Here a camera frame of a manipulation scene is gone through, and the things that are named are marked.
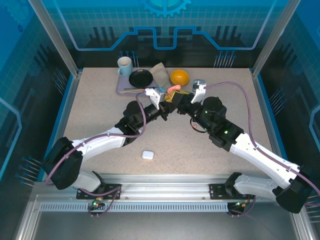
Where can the pink earbud charging case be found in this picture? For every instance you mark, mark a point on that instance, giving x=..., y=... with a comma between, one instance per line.
x=173, y=88

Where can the white earbud charging case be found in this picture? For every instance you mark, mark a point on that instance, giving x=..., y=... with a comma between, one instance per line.
x=147, y=155

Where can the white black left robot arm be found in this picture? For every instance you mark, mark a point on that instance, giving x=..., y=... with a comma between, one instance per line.
x=100, y=143

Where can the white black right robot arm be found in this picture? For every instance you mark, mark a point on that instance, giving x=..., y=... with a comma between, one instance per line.
x=265, y=156

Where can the yellow patterned bowl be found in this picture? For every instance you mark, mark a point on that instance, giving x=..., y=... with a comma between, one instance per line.
x=178, y=76

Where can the pale wooden stick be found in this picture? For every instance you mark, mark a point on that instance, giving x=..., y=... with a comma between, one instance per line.
x=130, y=92

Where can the beige folded cloth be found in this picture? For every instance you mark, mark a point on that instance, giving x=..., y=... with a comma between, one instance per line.
x=160, y=72

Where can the black plate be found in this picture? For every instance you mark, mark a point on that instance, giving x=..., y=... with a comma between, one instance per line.
x=140, y=78

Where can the lilac serving tray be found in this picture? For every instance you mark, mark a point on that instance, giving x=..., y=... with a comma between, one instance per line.
x=122, y=82

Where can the light blue mug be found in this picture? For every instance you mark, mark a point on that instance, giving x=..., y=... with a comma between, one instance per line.
x=125, y=65

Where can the blue table edge strip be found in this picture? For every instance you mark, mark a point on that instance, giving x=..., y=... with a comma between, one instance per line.
x=273, y=120
x=60, y=120

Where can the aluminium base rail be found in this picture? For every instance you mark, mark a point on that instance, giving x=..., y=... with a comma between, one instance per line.
x=162, y=185

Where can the aluminium corner post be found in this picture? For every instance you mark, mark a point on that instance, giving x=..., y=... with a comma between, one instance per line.
x=271, y=37
x=58, y=37

